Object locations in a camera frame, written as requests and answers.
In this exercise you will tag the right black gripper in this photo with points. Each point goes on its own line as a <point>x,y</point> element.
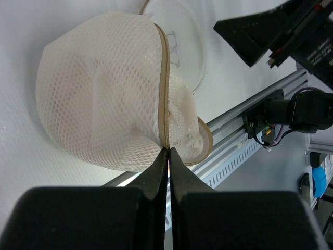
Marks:
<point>301,30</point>

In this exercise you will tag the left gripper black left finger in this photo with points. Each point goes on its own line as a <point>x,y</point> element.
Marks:
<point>130,217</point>

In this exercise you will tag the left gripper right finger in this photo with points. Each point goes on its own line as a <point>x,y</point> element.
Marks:
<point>203,218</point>

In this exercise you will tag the beige round laundry bag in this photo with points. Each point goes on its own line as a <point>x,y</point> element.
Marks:
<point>118,88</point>

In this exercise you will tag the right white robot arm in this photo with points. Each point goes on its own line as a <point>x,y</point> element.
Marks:
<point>307,112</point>

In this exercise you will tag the white slotted cable duct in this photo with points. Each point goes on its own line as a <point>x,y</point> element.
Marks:
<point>222,167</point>

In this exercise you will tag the aluminium mounting rail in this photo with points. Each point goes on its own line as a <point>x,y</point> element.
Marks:
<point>228,129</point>

